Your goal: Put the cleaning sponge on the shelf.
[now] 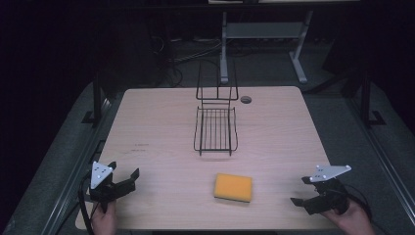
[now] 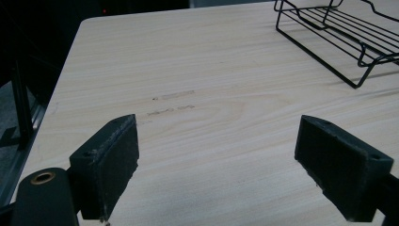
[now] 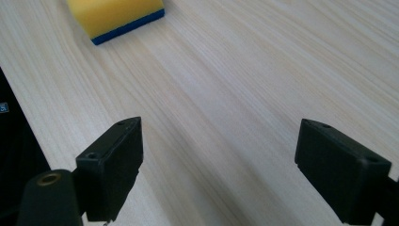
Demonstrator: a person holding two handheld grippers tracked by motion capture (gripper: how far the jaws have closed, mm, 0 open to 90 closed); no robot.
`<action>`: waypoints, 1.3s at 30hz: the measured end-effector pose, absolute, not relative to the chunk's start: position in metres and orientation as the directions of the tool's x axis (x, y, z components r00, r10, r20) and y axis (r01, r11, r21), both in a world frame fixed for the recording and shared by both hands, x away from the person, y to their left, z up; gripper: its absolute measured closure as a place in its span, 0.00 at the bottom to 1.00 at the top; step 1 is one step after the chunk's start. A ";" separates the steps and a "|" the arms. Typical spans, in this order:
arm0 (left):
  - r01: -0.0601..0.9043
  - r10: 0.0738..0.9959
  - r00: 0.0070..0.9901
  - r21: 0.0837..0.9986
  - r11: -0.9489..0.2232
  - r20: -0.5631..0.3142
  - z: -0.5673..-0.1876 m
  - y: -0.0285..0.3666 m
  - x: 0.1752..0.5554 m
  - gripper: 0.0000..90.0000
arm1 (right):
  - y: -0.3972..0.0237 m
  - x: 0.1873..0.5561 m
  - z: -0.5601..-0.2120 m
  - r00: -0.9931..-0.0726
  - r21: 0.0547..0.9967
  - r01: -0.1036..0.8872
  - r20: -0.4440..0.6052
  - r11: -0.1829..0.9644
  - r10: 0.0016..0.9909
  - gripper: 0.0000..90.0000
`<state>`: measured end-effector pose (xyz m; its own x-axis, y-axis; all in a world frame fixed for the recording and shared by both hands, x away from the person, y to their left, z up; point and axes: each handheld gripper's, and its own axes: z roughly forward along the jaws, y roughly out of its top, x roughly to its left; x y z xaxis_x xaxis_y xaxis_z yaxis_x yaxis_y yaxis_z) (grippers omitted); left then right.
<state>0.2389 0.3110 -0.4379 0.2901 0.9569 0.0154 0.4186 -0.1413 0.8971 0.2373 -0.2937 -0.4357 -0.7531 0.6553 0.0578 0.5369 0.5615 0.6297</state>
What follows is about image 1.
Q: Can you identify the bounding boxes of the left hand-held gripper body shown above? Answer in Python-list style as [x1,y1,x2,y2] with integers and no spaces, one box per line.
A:
[88,161,122,213]

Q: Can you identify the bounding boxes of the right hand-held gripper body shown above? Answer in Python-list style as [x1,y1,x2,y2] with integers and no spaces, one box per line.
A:
[308,164,350,215]

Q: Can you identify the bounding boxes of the yellow sponge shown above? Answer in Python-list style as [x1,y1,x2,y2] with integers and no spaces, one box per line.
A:
[212,172,254,204]

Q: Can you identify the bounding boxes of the black wire rack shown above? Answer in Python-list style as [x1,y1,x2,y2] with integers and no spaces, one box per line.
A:
[193,58,240,157]

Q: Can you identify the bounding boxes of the person's right hand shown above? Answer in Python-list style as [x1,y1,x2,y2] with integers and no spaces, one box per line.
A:
[320,198,377,235]

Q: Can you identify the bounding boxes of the person's left hand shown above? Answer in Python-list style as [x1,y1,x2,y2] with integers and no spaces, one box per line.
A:
[90,199,117,235]

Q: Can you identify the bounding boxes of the grey metal stand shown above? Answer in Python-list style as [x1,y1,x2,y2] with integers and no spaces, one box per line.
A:
[218,10,314,85]

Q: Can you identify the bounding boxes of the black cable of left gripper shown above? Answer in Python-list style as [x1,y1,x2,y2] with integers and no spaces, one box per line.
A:
[77,174,96,235]

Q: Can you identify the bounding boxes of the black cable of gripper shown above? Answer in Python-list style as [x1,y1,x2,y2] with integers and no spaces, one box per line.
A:
[342,184,375,226]
[77,174,96,235]

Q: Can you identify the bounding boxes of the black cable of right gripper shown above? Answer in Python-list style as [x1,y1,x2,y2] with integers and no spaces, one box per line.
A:
[342,184,375,226]

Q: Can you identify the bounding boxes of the black metal post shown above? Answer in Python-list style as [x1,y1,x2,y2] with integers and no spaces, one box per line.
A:
[81,70,107,125]
[358,70,387,129]

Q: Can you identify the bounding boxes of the bundle of floor cables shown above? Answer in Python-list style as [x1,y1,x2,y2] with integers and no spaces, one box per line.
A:
[150,33,226,88]

